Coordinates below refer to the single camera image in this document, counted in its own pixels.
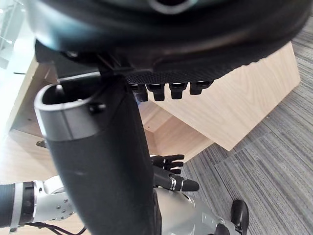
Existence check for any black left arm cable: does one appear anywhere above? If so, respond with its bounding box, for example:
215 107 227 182
23 221 88 235

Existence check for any dark left robot foot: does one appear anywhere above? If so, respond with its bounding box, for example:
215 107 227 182
230 199 250 229

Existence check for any light wood cabinet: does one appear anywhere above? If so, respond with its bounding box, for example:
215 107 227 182
7 58 214 165

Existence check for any plain wood cabinet door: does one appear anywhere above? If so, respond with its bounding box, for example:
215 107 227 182
155 41 301 152

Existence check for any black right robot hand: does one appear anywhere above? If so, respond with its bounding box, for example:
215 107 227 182
24 0 313 235

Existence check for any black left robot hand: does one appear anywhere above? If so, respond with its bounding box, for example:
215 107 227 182
150 154 199 193

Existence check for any wood cabinet door with hinge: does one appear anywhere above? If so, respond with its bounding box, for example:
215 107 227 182
0 129 60 184

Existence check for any silver left robot leg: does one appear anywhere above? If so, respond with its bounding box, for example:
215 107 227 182
153 188 237 235

